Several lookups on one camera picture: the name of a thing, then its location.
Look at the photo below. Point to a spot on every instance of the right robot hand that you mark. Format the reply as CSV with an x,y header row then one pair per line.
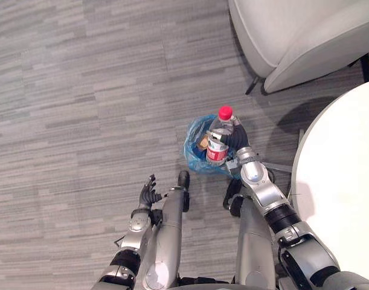
x,y
237,136

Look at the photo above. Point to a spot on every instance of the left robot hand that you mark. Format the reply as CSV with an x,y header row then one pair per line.
x,y
146,194

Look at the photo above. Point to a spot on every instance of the clear bottle with red cap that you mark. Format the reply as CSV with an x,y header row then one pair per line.
x,y
220,137

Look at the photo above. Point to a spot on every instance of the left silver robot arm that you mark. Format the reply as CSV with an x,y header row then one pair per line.
x,y
128,244

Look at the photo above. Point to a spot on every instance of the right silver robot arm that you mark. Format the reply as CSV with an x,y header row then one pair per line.
x,y
281,217

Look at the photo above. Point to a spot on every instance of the brown paper rubbish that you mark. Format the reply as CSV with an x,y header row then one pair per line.
x,y
203,143

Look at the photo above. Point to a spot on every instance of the blue plastic trash bag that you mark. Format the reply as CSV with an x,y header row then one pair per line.
x,y
193,151

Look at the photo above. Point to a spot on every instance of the round white tea table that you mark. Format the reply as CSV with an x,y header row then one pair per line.
x,y
341,181

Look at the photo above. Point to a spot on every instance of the left silver robot leg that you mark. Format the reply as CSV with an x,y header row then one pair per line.
x,y
169,235

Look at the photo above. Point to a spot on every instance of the silver robot leg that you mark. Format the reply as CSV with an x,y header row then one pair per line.
x,y
169,235
250,238

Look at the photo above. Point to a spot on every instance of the right silver robot leg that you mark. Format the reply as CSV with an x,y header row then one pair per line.
x,y
250,238

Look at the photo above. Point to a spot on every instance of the white upholstered armchair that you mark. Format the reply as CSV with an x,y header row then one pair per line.
x,y
299,39

